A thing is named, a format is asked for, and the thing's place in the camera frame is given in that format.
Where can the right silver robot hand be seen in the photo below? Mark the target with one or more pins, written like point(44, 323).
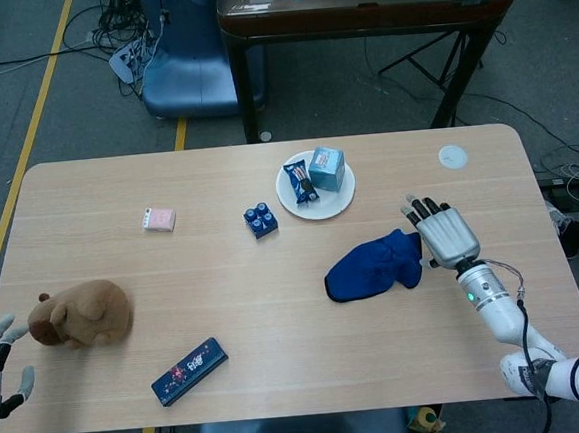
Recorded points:
point(446, 236)

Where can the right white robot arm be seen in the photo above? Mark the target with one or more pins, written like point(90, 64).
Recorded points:
point(502, 310)

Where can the white paper plate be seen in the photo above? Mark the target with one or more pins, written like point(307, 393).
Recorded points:
point(333, 203)

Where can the brown plush toy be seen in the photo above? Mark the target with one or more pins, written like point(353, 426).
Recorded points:
point(86, 313)

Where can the light blue carton box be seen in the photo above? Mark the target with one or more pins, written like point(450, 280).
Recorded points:
point(327, 169)

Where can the blue cookie snack packet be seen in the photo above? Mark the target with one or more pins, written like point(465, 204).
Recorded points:
point(301, 183)

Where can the blue building block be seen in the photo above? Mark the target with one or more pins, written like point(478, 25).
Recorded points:
point(261, 221)

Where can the dark blue floral long box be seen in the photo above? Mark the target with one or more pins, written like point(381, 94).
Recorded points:
point(191, 370)

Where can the white floor disc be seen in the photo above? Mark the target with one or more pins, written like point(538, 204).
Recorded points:
point(266, 136)

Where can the dark wood mahjong table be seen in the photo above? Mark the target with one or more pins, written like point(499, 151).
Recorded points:
point(364, 15)

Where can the pink tissue pack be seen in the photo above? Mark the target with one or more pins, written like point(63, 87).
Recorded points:
point(161, 219)

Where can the blue chair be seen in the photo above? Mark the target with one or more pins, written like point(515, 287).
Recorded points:
point(188, 79)

